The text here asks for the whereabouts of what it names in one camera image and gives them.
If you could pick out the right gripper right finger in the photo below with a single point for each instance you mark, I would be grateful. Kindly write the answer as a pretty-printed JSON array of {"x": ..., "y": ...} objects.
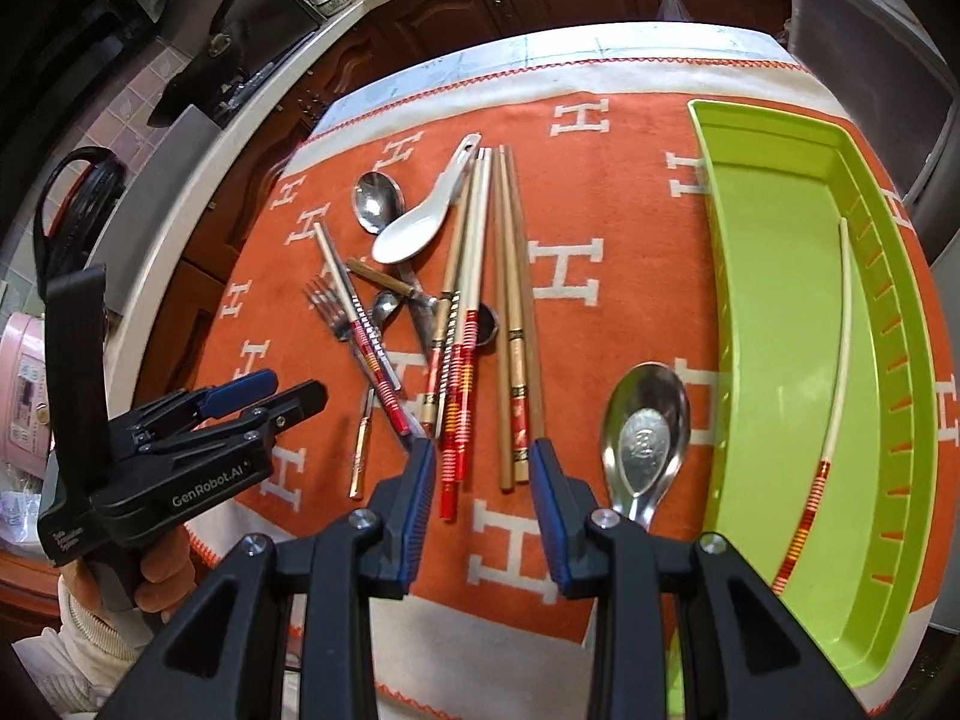
[{"x": 563, "y": 505}]

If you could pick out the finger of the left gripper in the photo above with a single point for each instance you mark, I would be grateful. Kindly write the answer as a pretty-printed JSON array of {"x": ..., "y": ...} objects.
[
  {"x": 280, "y": 412},
  {"x": 217, "y": 402}
]

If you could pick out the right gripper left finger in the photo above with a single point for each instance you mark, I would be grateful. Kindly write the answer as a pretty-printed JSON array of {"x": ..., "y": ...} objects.
[{"x": 402, "y": 505}]

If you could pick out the large steel soup spoon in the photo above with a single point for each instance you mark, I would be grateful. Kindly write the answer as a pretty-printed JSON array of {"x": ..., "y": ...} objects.
[{"x": 644, "y": 437}]

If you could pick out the white sleeve forearm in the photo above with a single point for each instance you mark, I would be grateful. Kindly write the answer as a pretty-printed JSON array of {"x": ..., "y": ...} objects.
[{"x": 77, "y": 666}]

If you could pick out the left hand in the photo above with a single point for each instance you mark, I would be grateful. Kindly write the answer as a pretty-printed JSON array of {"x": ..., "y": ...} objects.
[{"x": 169, "y": 578}]

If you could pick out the cream chopstick red striped end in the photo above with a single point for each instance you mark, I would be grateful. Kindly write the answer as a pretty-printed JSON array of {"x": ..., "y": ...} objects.
[{"x": 389, "y": 402}]

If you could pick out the silver steel fork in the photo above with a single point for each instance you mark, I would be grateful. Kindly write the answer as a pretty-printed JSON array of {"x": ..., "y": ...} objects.
[{"x": 324, "y": 300}]

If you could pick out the white ceramic soup spoon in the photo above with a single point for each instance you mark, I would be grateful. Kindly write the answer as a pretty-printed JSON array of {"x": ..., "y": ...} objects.
[{"x": 413, "y": 231}]

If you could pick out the steel spoon round bowl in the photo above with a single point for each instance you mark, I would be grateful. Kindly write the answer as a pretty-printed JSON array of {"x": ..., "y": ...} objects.
[{"x": 377, "y": 201}]

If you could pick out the green plastic utensil tray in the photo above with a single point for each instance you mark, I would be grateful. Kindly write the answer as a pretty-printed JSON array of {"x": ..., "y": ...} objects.
[{"x": 826, "y": 452}]

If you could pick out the small spoon gold handle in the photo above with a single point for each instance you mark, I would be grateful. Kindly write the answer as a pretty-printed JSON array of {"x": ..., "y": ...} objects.
[{"x": 382, "y": 310}]

